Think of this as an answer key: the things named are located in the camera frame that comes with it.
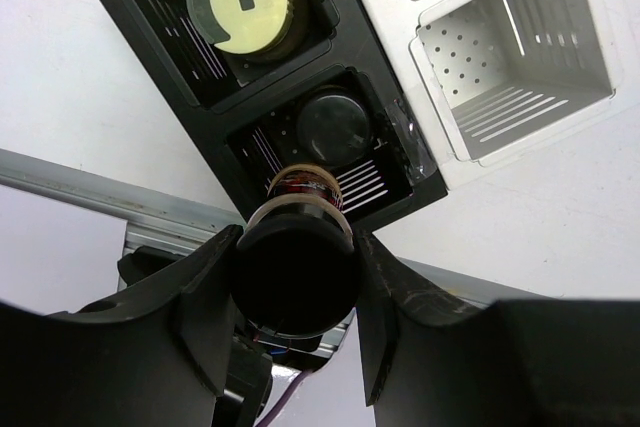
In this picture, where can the black organizer box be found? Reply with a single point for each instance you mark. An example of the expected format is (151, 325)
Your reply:
(241, 114)

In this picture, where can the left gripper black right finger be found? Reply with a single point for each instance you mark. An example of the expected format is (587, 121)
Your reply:
(430, 358)

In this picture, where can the black cap spice jar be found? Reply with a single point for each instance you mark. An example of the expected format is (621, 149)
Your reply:
(333, 127)
(295, 272)

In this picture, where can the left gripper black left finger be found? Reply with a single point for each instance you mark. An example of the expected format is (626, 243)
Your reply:
(154, 354)

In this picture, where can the white bottle yellow lid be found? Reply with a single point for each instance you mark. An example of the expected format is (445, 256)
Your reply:
(263, 31)

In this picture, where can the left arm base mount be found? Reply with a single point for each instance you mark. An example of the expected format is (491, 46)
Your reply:
(254, 358)

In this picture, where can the black cap spice jar front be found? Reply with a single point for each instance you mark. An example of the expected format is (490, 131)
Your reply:
(333, 127)

